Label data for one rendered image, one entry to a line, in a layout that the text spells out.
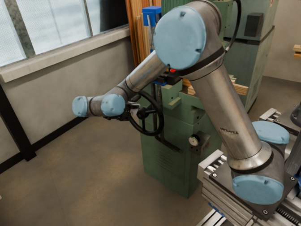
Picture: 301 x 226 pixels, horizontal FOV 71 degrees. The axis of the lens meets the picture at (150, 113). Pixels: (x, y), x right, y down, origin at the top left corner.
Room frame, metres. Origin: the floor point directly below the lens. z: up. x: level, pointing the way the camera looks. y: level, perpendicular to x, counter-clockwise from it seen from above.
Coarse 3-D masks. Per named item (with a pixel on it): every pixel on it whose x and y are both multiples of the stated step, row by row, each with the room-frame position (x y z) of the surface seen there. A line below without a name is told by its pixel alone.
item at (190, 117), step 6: (138, 102) 1.22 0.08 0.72; (144, 102) 1.19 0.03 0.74; (174, 108) 1.03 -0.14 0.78; (180, 108) 1.01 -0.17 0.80; (198, 108) 0.99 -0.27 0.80; (168, 114) 1.06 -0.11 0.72; (174, 114) 1.03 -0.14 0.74; (180, 114) 1.00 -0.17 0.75; (186, 114) 0.98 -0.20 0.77; (192, 114) 0.95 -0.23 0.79; (198, 114) 0.99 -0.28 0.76; (180, 120) 1.00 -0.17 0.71; (186, 120) 0.98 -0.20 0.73; (192, 120) 0.95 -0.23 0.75
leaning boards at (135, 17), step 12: (132, 0) 2.72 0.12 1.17; (144, 0) 2.94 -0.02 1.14; (156, 0) 2.98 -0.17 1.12; (132, 12) 2.70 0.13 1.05; (132, 24) 2.71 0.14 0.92; (156, 24) 2.80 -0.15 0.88; (132, 36) 2.68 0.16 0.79; (144, 36) 2.62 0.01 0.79; (132, 48) 2.68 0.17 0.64; (144, 48) 2.63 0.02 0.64
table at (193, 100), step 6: (186, 90) 1.03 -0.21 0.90; (180, 96) 1.01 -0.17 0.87; (186, 96) 0.98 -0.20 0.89; (192, 96) 0.96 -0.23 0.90; (162, 102) 0.97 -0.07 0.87; (174, 102) 0.96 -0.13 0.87; (180, 102) 0.99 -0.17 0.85; (186, 102) 0.98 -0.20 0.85; (192, 102) 0.96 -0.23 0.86; (198, 102) 0.93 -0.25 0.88; (168, 108) 0.94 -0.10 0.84
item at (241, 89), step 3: (234, 84) 0.98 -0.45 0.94; (237, 84) 0.98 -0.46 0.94; (237, 87) 0.96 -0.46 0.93; (240, 87) 0.95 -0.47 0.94; (243, 87) 0.94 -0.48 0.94; (246, 87) 0.94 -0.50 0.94; (237, 90) 0.96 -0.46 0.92; (240, 90) 0.95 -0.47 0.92; (243, 90) 0.94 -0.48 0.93; (246, 90) 0.93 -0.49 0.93; (240, 93) 0.95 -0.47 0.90; (243, 93) 0.94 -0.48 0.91; (246, 93) 0.93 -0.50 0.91
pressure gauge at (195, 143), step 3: (192, 135) 0.89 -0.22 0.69; (195, 135) 0.88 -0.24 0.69; (189, 138) 0.89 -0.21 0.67; (192, 138) 0.88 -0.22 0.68; (195, 138) 0.86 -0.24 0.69; (198, 138) 0.87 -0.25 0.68; (189, 141) 0.89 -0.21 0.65; (192, 141) 0.88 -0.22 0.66; (195, 141) 0.86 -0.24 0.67; (198, 141) 0.86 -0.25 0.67; (192, 144) 0.88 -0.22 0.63; (195, 144) 0.86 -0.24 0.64
